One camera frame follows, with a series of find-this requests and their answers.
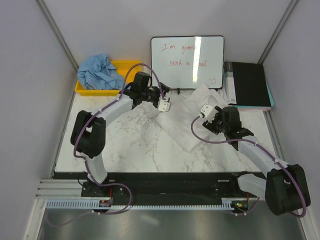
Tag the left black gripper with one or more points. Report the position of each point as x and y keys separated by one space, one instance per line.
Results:
x=162 y=93

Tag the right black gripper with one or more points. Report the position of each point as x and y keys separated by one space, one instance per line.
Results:
x=211 y=126

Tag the white long sleeve shirt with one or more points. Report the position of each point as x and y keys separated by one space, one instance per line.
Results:
x=177 y=121

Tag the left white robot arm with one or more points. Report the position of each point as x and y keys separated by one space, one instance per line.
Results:
x=89 y=132

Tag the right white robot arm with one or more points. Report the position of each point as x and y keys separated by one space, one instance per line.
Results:
x=284 y=188

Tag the blue long sleeve shirt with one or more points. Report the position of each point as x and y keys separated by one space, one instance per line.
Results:
x=98 y=73

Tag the yellow plastic bin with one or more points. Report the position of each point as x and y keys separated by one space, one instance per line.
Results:
x=122 y=67

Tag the whiteboard with red writing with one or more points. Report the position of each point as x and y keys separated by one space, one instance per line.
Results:
x=186 y=62

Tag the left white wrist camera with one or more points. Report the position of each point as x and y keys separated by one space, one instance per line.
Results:
x=164 y=105

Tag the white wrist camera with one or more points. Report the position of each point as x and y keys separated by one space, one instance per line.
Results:
x=208 y=112
x=164 y=105

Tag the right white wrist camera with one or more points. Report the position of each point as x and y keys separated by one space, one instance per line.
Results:
x=208 y=112

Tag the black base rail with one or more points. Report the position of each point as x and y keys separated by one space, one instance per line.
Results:
x=215 y=185

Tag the white slotted cable duct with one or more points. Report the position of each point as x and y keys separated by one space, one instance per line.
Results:
x=96 y=204

